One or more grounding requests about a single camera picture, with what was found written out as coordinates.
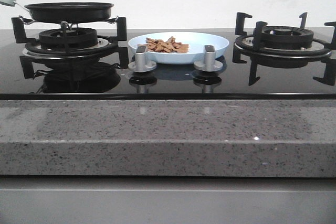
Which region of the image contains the light blue plate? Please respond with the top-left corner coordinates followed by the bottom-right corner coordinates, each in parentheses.
top-left (128, 31), bottom-right (229, 65)

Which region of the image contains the brown meat slices pile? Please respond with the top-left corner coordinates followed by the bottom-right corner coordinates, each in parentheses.
top-left (139, 36), bottom-right (189, 54)

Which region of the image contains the black frying pan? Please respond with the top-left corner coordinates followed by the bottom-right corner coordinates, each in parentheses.
top-left (0, 0), bottom-right (114, 23)

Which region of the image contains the left silver stove knob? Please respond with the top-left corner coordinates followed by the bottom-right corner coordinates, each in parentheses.
top-left (128, 46), bottom-right (156, 73)

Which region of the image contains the silver stove knob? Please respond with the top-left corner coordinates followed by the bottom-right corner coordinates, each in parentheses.
top-left (128, 46), bottom-right (156, 73)
top-left (194, 45), bottom-right (224, 72)

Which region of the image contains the right silver stove knob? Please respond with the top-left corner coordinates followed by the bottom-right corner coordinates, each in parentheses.
top-left (194, 45), bottom-right (224, 72)

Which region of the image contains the left black pan support grate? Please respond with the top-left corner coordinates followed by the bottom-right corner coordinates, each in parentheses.
top-left (12, 16), bottom-right (129, 81)

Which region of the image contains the black pan support grate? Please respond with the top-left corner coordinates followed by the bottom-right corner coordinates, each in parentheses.
top-left (232, 12), bottom-right (335, 86)
top-left (12, 16), bottom-right (129, 81)

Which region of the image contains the right black pan support grate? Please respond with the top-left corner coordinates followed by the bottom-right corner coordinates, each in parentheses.
top-left (232, 12), bottom-right (335, 86)

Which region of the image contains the black glass gas hob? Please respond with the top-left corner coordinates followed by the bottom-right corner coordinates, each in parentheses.
top-left (1, 30), bottom-right (335, 100)

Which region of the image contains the left black gas burner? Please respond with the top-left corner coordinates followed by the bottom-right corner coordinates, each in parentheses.
top-left (23, 28), bottom-right (118, 59)

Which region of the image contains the black gas burner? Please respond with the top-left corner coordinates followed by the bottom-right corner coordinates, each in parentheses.
top-left (23, 28), bottom-right (118, 59)
top-left (235, 26), bottom-right (332, 59)

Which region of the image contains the right black gas burner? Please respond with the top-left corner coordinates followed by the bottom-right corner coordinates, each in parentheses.
top-left (235, 26), bottom-right (332, 59)

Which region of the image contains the grey cabinet drawer front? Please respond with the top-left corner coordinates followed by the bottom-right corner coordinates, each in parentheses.
top-left (1, 178), bottom-right (335, 223)

